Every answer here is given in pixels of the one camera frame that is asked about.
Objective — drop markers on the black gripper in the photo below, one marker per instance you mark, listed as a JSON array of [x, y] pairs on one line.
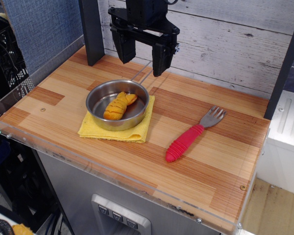
[[144, 21]]

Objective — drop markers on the orange toy fish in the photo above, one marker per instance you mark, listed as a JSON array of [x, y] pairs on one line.
[[117, 107]]

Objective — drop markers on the yellow folded cloth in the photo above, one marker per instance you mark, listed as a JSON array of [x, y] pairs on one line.
[[137, 133]]

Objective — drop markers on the blue fabric panel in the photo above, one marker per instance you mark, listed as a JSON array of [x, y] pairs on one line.
[[48, 32]]

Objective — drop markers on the black plastic crate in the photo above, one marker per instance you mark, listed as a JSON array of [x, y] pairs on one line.
[[12, 65]]

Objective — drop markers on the silver control panel with buttons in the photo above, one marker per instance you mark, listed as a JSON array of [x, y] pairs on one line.
[[114, 219]]

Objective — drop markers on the clear acrylic table guard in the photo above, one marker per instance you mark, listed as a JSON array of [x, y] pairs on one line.
[[206, 189]]

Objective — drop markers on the white ribbed side counter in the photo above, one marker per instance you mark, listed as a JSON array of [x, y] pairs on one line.
[[276, 162]]

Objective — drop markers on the orange object bottom left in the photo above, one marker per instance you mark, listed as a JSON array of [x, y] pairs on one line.
[[21, 229]]

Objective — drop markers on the dark left post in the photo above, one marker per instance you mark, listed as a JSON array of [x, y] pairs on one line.
[[92, 32]]

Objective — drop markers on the dark post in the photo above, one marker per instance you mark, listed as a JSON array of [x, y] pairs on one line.
[[92, 32], [281, 80]]

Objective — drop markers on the steel pot with wire handle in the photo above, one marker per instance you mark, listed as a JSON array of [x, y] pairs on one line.
[[99, 97]]

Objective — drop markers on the fork with red handle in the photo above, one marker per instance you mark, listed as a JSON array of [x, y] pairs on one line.
[[179, 146]]

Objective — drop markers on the dark right post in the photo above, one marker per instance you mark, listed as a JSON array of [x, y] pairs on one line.
[[281, 80]]

